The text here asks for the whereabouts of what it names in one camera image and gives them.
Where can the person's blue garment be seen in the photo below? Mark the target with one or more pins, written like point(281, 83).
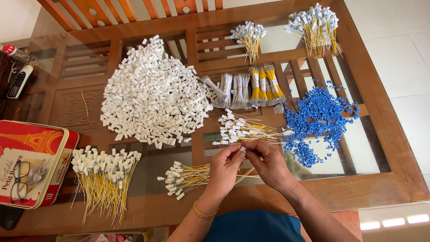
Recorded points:
point(255, 227)

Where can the black-framed eyeglasses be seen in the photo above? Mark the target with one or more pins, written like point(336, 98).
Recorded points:
point(19, 183)

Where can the red biscuit tin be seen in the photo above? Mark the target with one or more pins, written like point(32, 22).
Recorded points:
point(37, 158)

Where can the single white connector piece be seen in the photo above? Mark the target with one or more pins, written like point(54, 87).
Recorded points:
point(243, 148)

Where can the clear bottle with red cap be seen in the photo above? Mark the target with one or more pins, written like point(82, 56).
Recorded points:
point(15, 53)

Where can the person's right hand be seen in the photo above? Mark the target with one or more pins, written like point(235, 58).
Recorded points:
point(273, 168)

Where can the heap of blue plastic clips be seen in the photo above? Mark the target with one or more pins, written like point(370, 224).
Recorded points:
point(317, 117)

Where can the clutter of bags under table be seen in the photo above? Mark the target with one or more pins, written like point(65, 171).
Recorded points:
point(111, 236)

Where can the person's left hand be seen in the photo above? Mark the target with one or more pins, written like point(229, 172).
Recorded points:
point(221, 171)

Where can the wooden slatted chair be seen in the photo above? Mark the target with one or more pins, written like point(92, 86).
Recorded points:
point(127, 11)

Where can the heap of white connector housings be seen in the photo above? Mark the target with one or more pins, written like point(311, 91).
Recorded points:
point(153, 94)

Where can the small clear plastic bag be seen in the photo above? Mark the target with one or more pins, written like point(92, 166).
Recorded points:
point(278, 109)

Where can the black smartphone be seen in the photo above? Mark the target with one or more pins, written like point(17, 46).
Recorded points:
point(8, 216)

